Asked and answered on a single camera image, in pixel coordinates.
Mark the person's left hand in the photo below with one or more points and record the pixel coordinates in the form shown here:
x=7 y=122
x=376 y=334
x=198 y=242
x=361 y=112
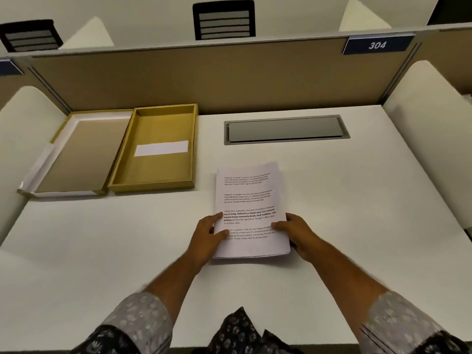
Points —
x=202 y=241

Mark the person's left thumb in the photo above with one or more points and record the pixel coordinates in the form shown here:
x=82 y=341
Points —
x=221 y=235

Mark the white rounded side divider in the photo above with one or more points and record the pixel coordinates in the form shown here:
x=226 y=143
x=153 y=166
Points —
x=431 y=136

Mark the stack of printed white papers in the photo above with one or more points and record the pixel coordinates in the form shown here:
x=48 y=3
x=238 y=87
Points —
x=249 y=202

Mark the white paper label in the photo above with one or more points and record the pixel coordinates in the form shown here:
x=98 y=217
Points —
x=161 y=148

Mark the gold and white box lid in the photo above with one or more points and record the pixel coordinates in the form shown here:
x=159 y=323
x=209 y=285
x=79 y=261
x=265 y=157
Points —
x=79 y=154

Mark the person's right forearm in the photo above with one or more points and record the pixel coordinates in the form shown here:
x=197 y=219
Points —
x=354 y=291

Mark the person's right thumb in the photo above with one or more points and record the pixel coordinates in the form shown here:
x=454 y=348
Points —
x=282 y=226

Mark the person's left forearm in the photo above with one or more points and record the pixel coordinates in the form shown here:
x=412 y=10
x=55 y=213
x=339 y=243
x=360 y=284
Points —
x=166 y=291

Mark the beige desk partition panel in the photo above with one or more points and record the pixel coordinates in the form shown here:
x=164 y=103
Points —
x=221 y=77

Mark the black slatted chair back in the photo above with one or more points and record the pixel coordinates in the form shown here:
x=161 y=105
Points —
x=224 y=20
x=30 y=36

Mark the person's right hand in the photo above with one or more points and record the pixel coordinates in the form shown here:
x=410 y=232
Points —
x=300 y=237

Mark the blue desk number sign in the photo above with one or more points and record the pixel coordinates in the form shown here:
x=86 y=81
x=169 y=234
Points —
x=8 y=67
x=378 y=44

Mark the dark floral patterned shirt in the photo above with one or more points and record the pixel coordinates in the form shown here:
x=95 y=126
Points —
x=247 y=333

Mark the gold cardboard box tray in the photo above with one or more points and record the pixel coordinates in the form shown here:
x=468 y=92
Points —
x=155 y=169

